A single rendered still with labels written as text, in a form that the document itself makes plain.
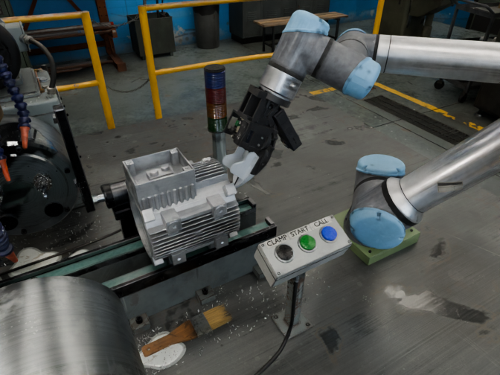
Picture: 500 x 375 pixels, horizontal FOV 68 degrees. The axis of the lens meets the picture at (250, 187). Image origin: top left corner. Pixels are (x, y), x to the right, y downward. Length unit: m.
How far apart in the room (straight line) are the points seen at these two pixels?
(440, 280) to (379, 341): 0.27
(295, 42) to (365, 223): 0.40
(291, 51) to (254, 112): 0.13
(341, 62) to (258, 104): 0.17
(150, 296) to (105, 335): 0.37
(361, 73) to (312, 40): 0.11
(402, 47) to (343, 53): 0.16
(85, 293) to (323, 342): 0.53
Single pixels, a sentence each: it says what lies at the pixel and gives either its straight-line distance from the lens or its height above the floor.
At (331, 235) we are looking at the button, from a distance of 0.72.
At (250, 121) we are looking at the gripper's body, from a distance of 0.71.
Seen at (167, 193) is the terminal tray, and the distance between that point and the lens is 0.75.
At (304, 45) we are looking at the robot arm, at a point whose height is 1.37.
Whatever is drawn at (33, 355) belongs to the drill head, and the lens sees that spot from 0.50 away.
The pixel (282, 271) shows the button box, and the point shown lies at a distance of 0.66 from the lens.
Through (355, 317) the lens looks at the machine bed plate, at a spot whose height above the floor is 0.80.
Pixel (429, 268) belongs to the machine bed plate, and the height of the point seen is 0.80.
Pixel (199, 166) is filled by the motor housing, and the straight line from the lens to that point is 0.82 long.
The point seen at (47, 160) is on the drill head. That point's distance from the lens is 0.96.
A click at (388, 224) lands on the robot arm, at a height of 1.03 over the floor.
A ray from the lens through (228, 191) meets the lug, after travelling 0.79.
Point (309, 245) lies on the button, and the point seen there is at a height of 1.07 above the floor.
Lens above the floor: 1.55
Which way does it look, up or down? 36 degrees down
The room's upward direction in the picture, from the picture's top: straight up
